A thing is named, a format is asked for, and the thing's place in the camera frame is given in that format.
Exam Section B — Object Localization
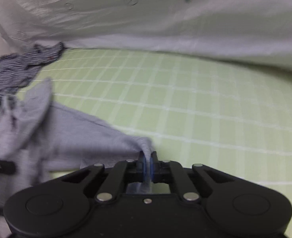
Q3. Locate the blue checked shirt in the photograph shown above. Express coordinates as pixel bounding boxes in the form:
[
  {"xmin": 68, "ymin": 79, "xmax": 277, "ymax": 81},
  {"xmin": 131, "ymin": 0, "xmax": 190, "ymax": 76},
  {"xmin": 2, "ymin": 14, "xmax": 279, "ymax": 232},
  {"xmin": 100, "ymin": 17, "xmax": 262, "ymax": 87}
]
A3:
[{"xmin": 0, "ymin": 42, "xmax": 65, "ymax": 104}]

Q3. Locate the white carrot print sheet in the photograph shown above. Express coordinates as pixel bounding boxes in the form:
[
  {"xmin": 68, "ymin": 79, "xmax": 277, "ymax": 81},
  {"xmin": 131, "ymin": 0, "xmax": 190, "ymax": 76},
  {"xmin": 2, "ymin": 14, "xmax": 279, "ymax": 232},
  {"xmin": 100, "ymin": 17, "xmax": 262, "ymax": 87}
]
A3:
[{"xmin": 0, "ymin": 0, "xmax": 292, "ymax": 70}]

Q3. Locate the grey zip hoodie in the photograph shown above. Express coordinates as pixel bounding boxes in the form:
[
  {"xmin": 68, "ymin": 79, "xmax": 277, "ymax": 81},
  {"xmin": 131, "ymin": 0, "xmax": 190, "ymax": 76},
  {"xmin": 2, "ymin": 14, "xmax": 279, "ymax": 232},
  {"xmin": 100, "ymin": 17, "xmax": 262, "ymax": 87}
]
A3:
[{"xmin": 0, "ymin": 78, "xmax": 152, "ymax": 237}]

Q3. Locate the green grid cutting mat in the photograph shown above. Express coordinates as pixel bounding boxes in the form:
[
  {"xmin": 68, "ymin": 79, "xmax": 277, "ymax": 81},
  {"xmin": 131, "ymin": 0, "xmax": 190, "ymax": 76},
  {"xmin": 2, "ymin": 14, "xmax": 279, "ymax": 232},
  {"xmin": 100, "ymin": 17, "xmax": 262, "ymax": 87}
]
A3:
[{"xmin": 0, "ymin": 48, "xmax": 292, "ymax": 238}]

